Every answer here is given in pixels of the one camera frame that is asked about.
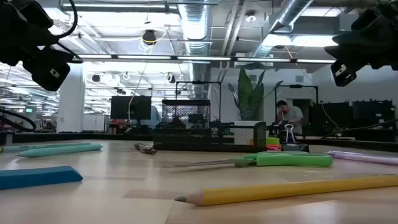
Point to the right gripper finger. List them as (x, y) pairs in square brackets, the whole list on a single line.
[(357, 45)]

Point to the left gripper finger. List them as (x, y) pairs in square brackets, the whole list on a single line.
[(31, 37)]

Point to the teal pencil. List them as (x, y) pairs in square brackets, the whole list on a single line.
[(37, 146)]

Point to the teal pen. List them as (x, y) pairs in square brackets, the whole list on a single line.
[(62, 150)]

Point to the purple pen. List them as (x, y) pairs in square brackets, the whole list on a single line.
[(367, 158)]

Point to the blue eraser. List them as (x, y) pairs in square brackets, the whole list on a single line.
[(37, 178)]

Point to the brown pen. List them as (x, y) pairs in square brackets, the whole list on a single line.
[(146, 148)]

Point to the yellow pencil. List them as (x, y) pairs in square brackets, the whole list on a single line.
[(280, 189)]

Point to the dark cabinet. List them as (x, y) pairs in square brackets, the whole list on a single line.
[(332, 116), (373, 115)]

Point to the person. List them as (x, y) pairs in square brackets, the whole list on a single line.
[(155, 118), (292, 116)]

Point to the black computer monitor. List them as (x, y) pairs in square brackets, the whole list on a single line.
[(130, 107)]

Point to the green snake plant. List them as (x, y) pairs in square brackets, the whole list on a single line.
[(248, 96)]

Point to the neon sticky notes pad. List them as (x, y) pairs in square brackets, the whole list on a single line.
[(273, 141)]

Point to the black ceiling-hung device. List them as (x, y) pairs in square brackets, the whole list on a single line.
[(149, 37)]

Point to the white plant pot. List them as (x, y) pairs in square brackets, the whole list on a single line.
[(248, 123)]

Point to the long ceiling light strip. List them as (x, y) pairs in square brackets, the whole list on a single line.
[(202, 58)]

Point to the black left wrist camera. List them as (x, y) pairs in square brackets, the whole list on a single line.
[(35, 14)]

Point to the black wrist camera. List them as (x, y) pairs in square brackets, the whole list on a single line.
[(35, 14), (365, 20)]

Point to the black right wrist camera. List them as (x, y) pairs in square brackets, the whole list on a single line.
[(365, 20)]

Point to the black metal stand frame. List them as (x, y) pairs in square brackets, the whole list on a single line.
[(297, 86), (199, 82)]

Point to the silver ceiling air duct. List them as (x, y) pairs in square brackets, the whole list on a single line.
[(289, 12), (194, 21)]

